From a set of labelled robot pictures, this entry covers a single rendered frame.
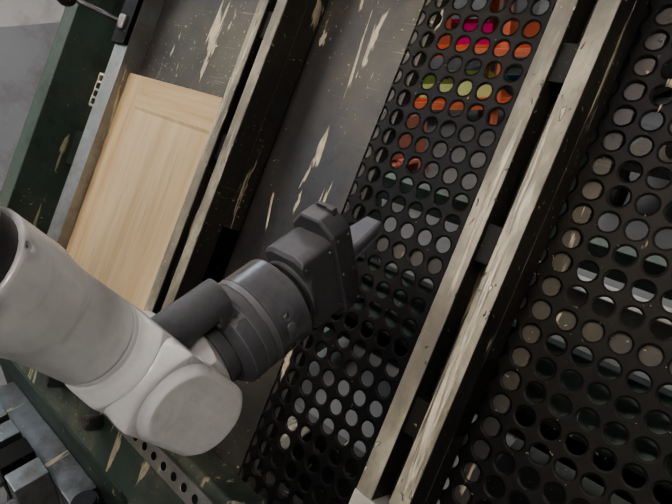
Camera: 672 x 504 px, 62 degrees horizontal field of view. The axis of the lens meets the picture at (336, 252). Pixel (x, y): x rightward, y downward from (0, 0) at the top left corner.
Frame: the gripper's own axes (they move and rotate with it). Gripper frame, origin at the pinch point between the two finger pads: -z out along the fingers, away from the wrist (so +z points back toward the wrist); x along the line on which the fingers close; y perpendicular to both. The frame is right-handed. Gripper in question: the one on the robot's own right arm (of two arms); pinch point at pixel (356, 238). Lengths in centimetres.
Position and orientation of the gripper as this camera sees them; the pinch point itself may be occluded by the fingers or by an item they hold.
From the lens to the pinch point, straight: 57.6
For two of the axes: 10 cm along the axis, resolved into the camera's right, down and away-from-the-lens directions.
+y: -7.2, -3.3, 6.1
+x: -1.4, -7.9, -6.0
